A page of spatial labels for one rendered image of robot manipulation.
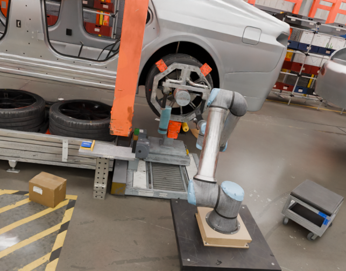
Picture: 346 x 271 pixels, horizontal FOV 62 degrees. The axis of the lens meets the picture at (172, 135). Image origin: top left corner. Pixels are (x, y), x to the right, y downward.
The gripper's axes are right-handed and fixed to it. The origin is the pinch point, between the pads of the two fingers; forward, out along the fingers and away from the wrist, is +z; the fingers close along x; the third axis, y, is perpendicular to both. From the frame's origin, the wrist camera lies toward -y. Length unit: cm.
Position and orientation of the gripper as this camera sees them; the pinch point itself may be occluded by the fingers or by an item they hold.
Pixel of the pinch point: (195, 118)
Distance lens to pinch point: 258.9
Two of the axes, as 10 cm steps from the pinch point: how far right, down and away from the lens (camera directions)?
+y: 2.5, 9.3, 2.8
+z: -1.6, -2.5, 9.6
